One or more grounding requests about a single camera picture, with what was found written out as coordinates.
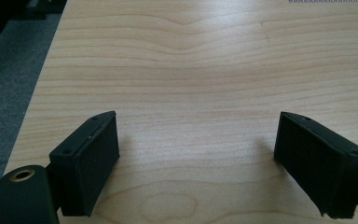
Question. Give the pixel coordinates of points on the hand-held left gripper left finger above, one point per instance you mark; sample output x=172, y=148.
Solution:
x=87, y=168

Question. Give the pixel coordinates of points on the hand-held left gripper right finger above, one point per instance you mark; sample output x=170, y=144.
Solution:
x=313, y=165

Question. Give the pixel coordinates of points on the black stand base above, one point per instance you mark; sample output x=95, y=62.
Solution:
x=47, y=4

